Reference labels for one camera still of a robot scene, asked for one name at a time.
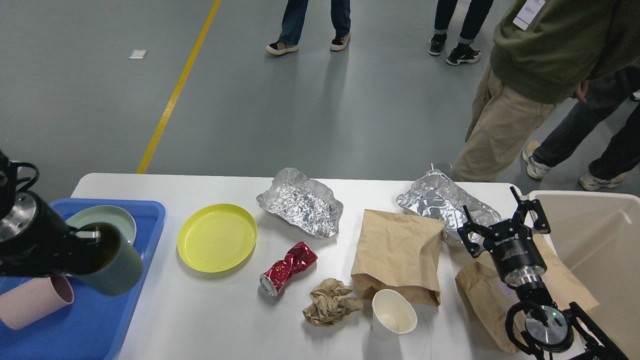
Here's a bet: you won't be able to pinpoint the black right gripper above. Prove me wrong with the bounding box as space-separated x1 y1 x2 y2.
457 186 551 287

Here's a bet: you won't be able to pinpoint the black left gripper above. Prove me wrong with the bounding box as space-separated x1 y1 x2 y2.
0 191 103 278

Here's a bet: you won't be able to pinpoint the dark teal mug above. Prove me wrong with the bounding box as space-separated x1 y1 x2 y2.
68 222 144 296

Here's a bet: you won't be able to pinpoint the pink mug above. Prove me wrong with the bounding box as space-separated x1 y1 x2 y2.
0 275 75 330

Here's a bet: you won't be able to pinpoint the yellow plastic plate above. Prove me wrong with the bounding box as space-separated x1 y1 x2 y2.
177 203 258 273

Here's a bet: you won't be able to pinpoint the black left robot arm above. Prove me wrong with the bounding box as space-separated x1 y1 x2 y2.
0 153 105 278

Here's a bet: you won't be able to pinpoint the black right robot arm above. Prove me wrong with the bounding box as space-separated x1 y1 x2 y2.
457 186 627 360

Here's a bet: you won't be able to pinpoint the pale green plate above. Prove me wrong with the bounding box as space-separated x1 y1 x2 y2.
65 205 137 246

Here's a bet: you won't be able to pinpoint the brown paper bag right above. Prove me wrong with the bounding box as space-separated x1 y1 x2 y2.
455 234 600 354

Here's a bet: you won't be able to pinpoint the crumpled foil tray right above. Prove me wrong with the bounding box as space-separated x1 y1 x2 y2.
396 170 502 249

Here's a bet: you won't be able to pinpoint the crumpled foil tray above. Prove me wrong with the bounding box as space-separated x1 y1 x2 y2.
256 167 344 239
396 170 502 249

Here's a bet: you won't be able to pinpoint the beige plastic bin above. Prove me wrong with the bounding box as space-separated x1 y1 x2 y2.
528 190 640 360

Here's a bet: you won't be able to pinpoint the blue plastic tray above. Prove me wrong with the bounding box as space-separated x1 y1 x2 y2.
0 198 166 360

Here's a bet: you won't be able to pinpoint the large brown paper bag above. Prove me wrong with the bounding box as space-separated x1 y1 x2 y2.
350 209 445 307

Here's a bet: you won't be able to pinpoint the white paper cup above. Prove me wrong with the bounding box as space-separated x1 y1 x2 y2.
371 289 418 340

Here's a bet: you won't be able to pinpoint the person grey trousers white sneakers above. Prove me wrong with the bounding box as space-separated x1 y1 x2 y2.
521 62 640 192

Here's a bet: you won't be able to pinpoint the person green sweater khaki trousers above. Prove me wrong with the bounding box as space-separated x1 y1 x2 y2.
451 0 640 182

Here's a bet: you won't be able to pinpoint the person dark trousers black sneakers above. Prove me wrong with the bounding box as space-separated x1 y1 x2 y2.
428 0 495 67

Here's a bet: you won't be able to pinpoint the crumpled brown paper ball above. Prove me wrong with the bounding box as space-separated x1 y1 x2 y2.
302 278 364 327

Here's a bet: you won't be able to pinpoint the crumpled foil tray left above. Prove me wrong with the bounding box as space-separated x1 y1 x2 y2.
256 167 344 239

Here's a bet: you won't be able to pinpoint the crushed red can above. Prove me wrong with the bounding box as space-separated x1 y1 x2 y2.
259 241 318 297

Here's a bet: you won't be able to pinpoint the person blue jeans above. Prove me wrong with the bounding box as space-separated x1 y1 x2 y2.
265 0 352 57

